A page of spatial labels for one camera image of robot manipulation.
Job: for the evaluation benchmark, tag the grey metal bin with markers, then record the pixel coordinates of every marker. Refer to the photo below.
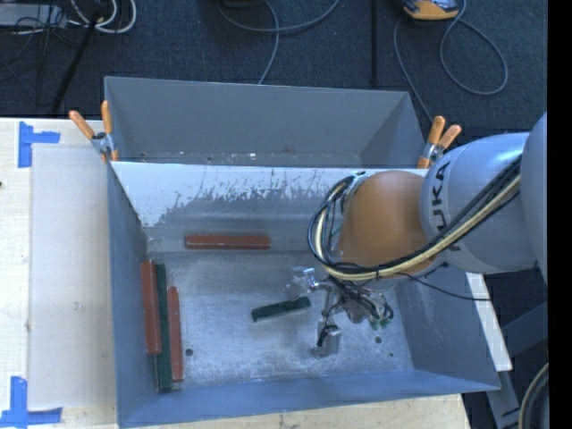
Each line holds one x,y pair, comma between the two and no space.
250,329

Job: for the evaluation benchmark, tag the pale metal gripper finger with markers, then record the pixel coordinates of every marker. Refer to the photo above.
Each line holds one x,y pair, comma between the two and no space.
330,341
305,280

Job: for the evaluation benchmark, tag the red-brown flat block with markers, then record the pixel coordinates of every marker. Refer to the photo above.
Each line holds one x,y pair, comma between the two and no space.
150,306
175,333
228,241

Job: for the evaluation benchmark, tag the dark green flat block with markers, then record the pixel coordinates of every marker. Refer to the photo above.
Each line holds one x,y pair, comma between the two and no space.
163,342
281,308

